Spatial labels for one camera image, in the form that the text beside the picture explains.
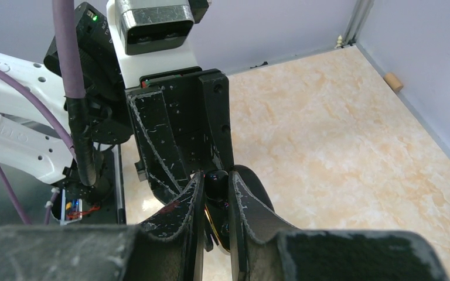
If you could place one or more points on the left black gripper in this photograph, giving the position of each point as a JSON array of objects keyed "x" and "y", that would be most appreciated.
[{"x": 181, "y": 123}]

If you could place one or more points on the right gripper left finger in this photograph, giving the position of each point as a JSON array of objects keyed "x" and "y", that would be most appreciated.
[{"x": 168, "y": 245}]

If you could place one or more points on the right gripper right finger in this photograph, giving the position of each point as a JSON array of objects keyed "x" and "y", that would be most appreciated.
[{"x": 263, "y": 246}]

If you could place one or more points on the black earbud charging case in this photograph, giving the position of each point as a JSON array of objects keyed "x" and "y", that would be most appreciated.
[{"x": 219, "y": 217}]

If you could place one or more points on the black earbud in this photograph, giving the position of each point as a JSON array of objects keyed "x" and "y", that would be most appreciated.
[{"x": 216, "y": 185}]

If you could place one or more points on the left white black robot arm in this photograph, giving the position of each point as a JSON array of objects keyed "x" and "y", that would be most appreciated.
[{"x": 107, "y": 78}]

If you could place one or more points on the left circuit board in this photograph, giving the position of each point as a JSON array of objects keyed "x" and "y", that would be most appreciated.
[{"x": 74, "y": 210}]

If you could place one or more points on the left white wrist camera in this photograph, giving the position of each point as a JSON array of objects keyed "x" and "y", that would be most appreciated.
[{"x": 151, "y": 37}]

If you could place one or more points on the cork piece at wall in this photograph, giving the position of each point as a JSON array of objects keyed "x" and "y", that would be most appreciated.
[{"x": 393, "y": 82}]

